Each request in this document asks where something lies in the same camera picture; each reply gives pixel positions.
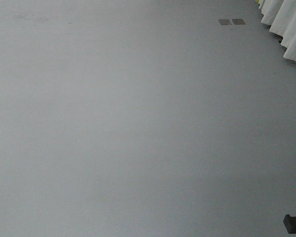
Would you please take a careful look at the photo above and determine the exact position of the left grey floor plate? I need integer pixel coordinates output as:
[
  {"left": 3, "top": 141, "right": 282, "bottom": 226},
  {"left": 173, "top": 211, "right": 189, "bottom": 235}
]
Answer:
[{"left": 219, "top": 19, "right": 232, "bottom": 26}]

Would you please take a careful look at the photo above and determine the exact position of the grey floor plate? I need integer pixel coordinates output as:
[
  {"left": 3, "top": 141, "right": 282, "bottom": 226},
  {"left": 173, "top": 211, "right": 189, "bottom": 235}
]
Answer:
[
  {"left": 219, "top": 19, "right": 232, "bottom": 26},
  {"left": 232, "top": 18, "right": 246, "bottom": 25}
]

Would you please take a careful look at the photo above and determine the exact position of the white draped curtain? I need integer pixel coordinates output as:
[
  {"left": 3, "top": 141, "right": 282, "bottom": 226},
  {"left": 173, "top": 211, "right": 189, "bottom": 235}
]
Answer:
[{"left": 257, "top": 0, "right": 296, "bottom": 62}]

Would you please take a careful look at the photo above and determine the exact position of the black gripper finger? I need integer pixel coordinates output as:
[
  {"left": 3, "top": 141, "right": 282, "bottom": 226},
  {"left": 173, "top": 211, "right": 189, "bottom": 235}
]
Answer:
[{"left": 283, "top": 214, "right": 296, "bottom": 234}]

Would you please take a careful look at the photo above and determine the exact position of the right grey floor plate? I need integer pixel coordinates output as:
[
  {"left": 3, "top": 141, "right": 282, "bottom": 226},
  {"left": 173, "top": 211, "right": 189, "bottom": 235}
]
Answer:
[{"left": 232, "top": 18, "right": 246, "bottom": 25}]

